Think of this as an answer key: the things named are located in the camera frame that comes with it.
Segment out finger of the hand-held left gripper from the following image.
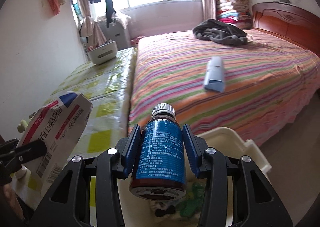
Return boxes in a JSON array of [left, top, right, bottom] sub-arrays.
[[0, 139, 48, 175]]

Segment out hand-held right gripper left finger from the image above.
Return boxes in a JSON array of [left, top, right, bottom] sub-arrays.
[[30, 124, 142, 227]]

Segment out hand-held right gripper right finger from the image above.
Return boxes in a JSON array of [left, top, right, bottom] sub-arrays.
[[182, 124, 288, 227]]

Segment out white tissue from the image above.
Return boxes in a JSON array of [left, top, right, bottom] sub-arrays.
[[14, 164, 29, 180]]

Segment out brown medicine bottle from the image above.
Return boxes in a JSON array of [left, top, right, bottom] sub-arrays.
[[129, 103, 187, 200]]

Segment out white plastic bin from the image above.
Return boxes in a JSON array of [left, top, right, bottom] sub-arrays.
[[117, 127, 272, 227]]

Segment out white red medicine box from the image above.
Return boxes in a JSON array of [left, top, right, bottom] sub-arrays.
[[15, 91, 94, 189]]

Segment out person's left hand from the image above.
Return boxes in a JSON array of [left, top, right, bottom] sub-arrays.
[[0, 183, 25, 221]]

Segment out checkered plastic tablecloth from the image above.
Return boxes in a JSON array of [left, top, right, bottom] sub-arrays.
[[10, 48, 138, 227]]

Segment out striped bed sheet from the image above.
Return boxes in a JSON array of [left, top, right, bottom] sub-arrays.
[[128, 28, 320, 147]]

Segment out blue white box on bed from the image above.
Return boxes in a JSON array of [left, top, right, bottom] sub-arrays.
[[203, 56, 226, 93]]

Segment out white storage basket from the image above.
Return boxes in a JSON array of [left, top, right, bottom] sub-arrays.
[[86, 40, 118, 65]]

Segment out white air cooler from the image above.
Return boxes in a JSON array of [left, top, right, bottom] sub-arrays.
[[96, 21, 131, 50]]

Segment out grey blanket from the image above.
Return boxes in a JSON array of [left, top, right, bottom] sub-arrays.
[[192, 19, 248, 46]]

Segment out white lace cloth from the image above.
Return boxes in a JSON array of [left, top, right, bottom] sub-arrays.
[[112, 11, 132, 28]]

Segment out black hanging garment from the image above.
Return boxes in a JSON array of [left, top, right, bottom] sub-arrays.
[[104, 0, 116, 29]]

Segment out stack of folded quilts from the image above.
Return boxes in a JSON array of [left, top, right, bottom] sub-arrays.
[[215, 0, 252, 29]]

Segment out wooden bed headboard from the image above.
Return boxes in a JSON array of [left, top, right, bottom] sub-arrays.
[[251, 2, 320, 58]]

